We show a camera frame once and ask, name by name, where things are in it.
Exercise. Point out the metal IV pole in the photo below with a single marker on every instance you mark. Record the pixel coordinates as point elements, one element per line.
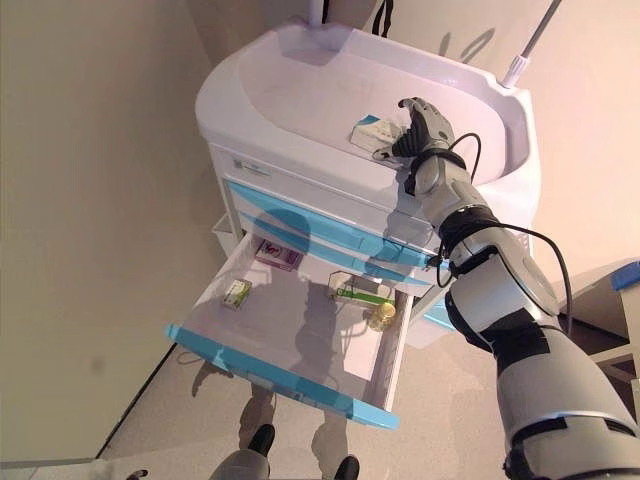
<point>530,40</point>

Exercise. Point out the white blue medicine box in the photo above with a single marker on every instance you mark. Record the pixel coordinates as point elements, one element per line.
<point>372,132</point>

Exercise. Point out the yellow medicine bottle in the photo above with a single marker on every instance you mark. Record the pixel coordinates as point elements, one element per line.
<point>382,317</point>

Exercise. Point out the grey left robot leg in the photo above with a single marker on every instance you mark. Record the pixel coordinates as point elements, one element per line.
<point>250,455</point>

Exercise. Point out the green white medicine box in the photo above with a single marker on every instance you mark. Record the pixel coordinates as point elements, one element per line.
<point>357,295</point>

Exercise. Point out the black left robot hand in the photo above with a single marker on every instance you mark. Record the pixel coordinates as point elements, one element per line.
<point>137,476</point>

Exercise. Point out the small green medicine box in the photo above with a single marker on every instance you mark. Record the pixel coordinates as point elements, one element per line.
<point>236,295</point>

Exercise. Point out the purple medicine box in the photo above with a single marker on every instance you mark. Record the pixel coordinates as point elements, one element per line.
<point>277,255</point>

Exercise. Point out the white hospital bed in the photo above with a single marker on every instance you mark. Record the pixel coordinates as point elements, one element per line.
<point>600,300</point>

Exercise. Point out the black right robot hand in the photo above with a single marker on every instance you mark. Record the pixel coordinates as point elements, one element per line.
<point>430,130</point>

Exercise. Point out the blue bed corner bumper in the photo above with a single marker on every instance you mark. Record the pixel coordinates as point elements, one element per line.
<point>627,278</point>

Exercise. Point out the blue white cart drawer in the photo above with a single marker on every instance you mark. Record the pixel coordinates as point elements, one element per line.
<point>260,200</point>
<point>280,340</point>
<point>340,247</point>

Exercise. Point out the white medical cart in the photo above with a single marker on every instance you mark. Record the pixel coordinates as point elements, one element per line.
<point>310,90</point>

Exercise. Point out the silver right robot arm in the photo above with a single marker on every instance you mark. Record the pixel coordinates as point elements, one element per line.
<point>525,300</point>

